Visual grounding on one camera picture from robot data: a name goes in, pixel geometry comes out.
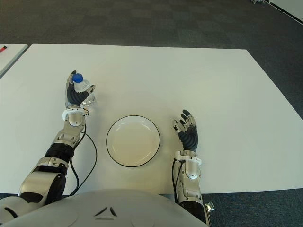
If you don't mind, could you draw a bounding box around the white plate black rim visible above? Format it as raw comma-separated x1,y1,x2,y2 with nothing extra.
106,115,162,168

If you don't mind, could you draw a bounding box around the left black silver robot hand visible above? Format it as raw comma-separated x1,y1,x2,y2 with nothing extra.
64,70,97,111

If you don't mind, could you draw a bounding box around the clear water bottle blue cap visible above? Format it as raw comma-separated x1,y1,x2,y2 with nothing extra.
71,73,97,109

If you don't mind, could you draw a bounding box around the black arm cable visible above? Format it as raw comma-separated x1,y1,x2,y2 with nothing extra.
173,158,183,204
70,122,98,196

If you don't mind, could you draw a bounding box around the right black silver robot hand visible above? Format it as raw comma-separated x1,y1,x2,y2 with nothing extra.
172,109,199,152

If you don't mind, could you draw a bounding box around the white wall panel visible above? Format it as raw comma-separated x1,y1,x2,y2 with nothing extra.
268,0,303,26

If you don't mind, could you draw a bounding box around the silver metal clip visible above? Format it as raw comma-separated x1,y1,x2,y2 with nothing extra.
205,202,215,224

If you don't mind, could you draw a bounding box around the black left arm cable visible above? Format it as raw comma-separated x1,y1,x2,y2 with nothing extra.
70,122,98,196

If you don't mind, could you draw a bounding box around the white side table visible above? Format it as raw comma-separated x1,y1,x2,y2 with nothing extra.
0,44,29,79

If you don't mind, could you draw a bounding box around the grey robot torso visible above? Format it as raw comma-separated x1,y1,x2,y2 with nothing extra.
0,189,210,227

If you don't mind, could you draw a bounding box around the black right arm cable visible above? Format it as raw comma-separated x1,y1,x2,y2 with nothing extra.
173,158,183,204

